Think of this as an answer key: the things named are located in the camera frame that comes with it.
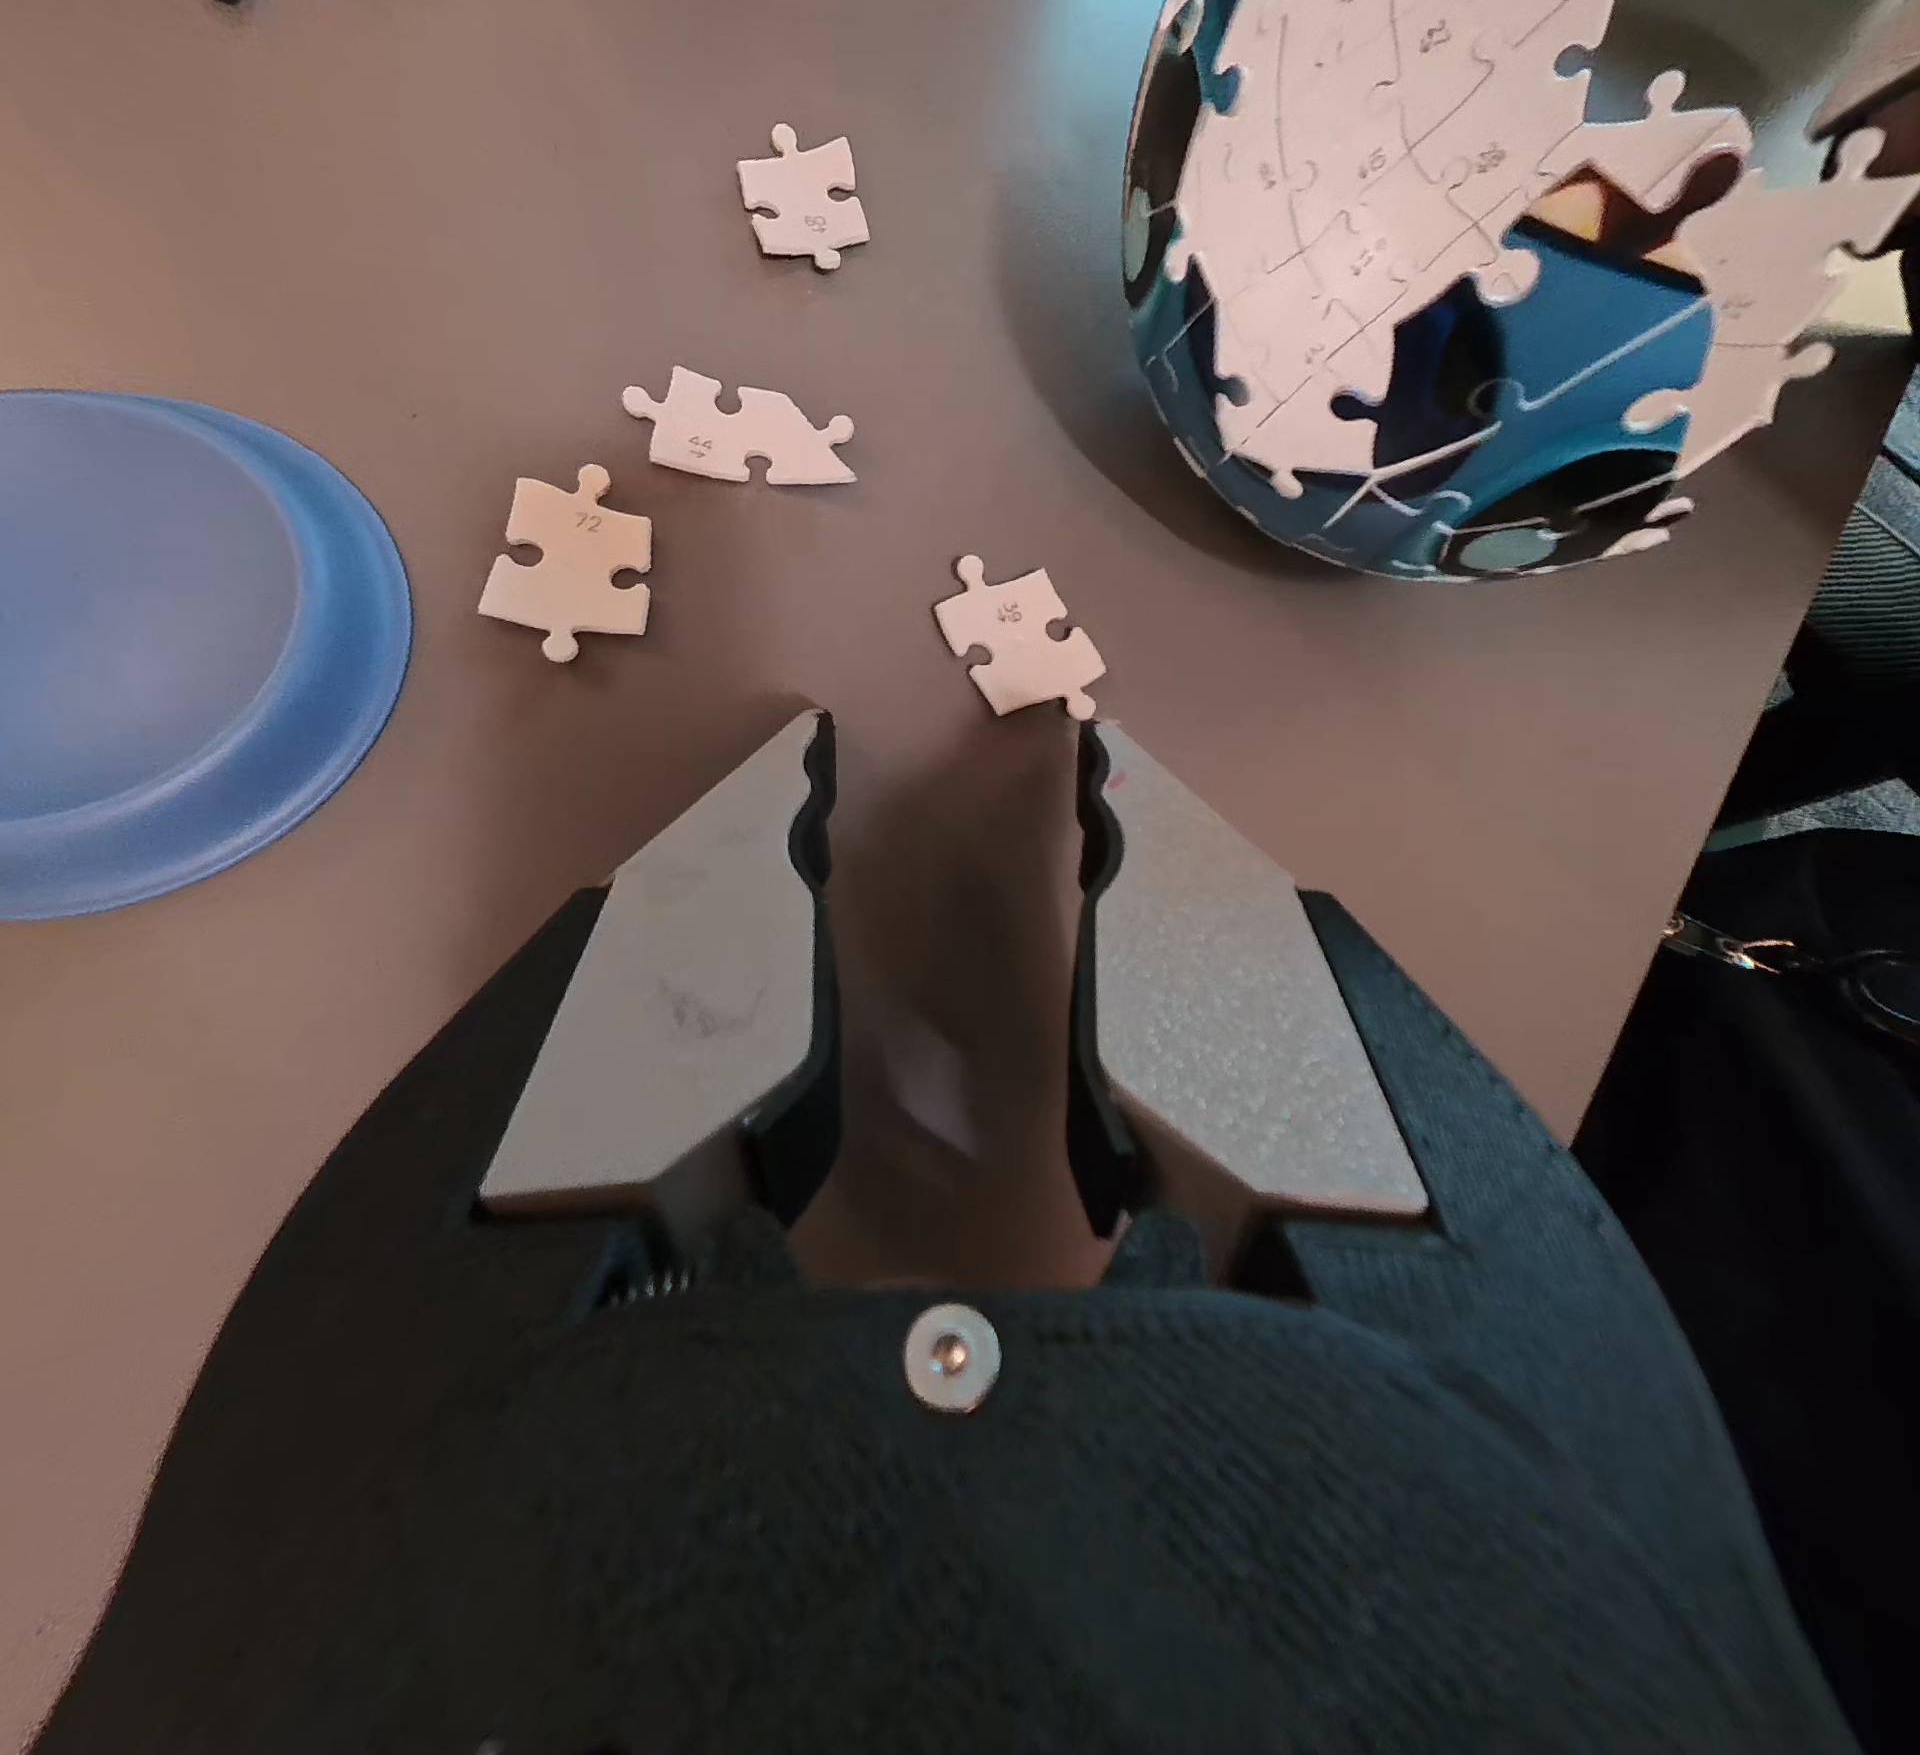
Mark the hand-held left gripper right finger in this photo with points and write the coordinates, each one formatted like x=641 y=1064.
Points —
x=1245 y=1034

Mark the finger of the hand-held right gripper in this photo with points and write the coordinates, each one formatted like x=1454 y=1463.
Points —
x=1882 y=101

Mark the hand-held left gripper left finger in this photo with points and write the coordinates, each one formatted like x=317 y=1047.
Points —
x=676 y=1019

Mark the white puzzle piece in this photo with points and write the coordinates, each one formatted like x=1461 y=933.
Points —
x=1021 y=637
x=804 y=201
x=570 y=569

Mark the partly built puzzle ball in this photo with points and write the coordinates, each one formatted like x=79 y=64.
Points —
x=1351 y=135

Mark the joined pair of puzzle pieces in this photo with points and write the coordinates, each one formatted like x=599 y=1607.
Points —
x=734 y=428

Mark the metal key clip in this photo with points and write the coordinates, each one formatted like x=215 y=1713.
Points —
x=1742 y=948

